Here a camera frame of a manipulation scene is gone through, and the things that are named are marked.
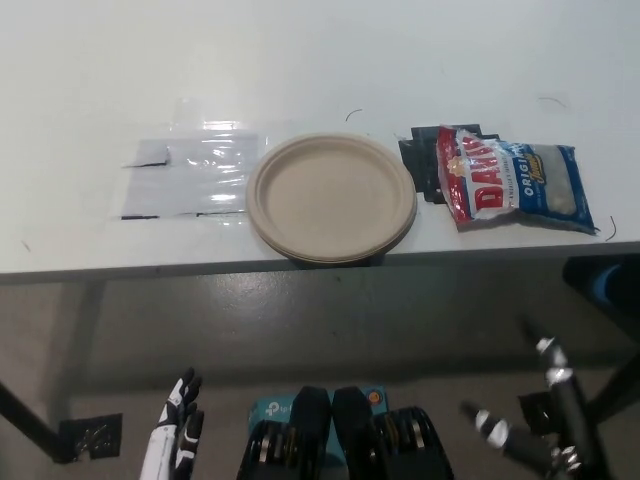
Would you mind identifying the red blue sunflower seed bag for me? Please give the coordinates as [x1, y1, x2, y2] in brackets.
[435, 124, 601, 235]

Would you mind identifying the black slanted table leg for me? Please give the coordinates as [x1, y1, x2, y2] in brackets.
[0, 379, 66, 464]
[587, 349, 640, 426]

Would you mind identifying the tan paper plate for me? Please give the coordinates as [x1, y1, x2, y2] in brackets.
[248, 194, 419, 265]
[245, 131, 418, 255]

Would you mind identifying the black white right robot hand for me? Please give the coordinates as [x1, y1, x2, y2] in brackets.
[458, 317, 607, 480]

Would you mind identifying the clear plastic sheet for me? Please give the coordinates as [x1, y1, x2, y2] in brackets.
[118, 119, 269, 221]

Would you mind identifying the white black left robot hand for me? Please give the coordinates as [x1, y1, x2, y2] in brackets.
[139, 367, 206, 480]

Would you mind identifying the black tape patch on table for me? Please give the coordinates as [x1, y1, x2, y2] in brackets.
[397, 125, 501, 205]

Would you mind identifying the black and blue object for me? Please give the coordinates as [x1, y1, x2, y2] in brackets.
[560, 253, 640, 346]

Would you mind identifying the teal tp-link box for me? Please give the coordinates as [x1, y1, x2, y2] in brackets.
[248, 384, 391, 461]

